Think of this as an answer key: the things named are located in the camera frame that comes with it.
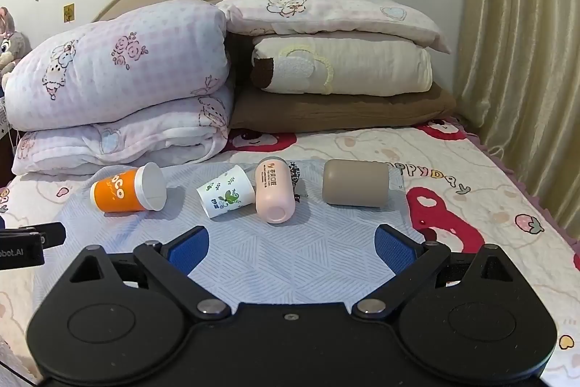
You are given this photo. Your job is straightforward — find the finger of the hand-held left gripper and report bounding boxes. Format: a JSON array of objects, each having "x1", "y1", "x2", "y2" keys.
[{"x1": 0, "y1": 222, "x2": 67, "y2": 246}]

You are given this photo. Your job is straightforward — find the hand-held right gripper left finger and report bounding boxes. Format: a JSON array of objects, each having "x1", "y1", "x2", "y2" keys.
[{"x1": 68, "y1": 226, "x2": 232, "y2": 322}]

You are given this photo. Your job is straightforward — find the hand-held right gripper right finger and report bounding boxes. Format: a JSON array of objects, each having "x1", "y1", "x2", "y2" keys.
[{"x1": 351, "y1": 224, "x2": 515, "y2": 320}]

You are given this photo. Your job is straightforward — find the white leaf print paper cup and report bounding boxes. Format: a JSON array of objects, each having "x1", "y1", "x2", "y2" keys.
[{"x1": 196, "y1": 164, "x2": 255, "y2": 220}]

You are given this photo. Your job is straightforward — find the taupe cup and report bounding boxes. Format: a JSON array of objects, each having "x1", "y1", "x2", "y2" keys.
[{"x1": 322, "y1": 159, "x2": 391, "y2": 209}]

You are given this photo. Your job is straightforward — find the orange paper cup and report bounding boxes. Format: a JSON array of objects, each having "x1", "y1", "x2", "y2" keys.
[{"x1": 90, "y1": 162, "x2": 167, "y2": 213}]

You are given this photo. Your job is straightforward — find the pink cup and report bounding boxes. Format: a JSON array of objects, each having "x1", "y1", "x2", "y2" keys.
[{"x1": 254, "y1": 157, "x2": 298, "y2": 225}]

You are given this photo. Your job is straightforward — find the light blue patterned mat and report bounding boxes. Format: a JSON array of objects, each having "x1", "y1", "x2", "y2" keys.
[{"x1": 33, "y1": 160, "x2": 436, "y2": 307}]

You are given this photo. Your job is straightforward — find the brown pillow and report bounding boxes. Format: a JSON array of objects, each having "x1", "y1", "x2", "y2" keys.
[{"x1": 228, "y1": 32, "x2": 457, "y2": 133}]

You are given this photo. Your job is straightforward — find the folded pink checked quilt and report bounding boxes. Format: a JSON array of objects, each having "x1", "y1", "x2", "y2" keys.
[{"x1": 2, "y1": 0, "x2": 235, "y2": 177}]

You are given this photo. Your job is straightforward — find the cream embroidered pillow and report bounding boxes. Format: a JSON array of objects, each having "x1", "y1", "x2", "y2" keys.
[{"x1": 250, "y1": 35, "x2": 434, "y2": 97}]

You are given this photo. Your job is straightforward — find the grey rabbit plush toy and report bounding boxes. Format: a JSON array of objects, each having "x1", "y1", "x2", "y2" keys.
[{"x1": 0, "y1": 6, "x2": 30, "y2": 89}]

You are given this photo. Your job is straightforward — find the cream pleated curtain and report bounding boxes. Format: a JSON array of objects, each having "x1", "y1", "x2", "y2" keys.
[{"x1": 453, "y1": 0, "x2": 580, "y2": 255}]

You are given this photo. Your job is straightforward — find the pink and white printed pillow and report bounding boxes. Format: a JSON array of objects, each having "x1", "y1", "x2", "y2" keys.
[{"x1": 216, "y1": 0, "x2": 452, "y2": 54}]

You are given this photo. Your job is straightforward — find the black and white patterned strap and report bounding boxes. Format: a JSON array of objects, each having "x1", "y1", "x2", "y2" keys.
[{"x1": 287, "y1": 160, "x2": 310, "y2": 203}]

